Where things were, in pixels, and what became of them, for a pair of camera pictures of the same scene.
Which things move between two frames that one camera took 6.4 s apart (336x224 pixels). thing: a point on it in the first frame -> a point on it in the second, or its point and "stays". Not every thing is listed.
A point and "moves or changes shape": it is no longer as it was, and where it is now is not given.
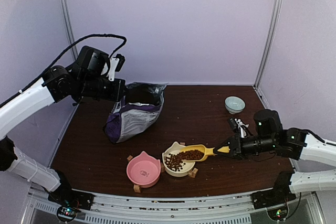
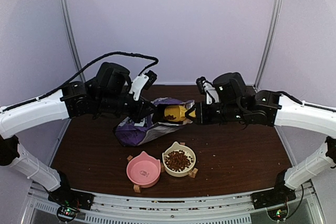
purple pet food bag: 134,114 moves or changes shape
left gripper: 116,94 -> 141,112
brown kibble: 191,155 -> 169,117
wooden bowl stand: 192,172 stays
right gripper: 235,147 -> 201,118
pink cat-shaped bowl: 143,170 stays
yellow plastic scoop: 207,151 -> 178,112
